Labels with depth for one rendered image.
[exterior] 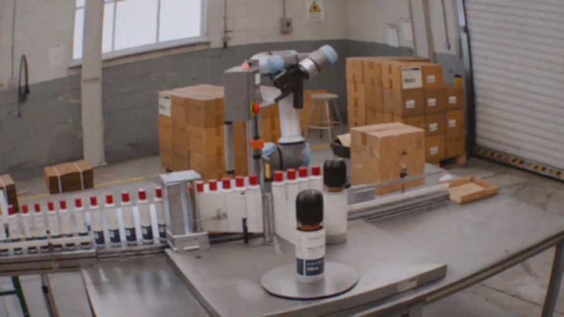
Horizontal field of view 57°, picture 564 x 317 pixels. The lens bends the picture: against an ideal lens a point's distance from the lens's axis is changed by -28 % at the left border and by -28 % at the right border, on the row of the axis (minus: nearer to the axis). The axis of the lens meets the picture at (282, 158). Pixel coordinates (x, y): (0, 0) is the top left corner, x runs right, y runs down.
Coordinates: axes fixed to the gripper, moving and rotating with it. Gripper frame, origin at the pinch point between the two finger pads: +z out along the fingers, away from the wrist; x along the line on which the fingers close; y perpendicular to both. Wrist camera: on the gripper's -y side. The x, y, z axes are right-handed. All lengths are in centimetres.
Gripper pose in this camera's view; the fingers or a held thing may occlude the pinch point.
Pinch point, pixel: (264, 106)
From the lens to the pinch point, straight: 258.8
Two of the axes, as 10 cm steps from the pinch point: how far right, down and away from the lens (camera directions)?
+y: -4.9, -7.8, -3.9
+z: -7.7, 6.0, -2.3
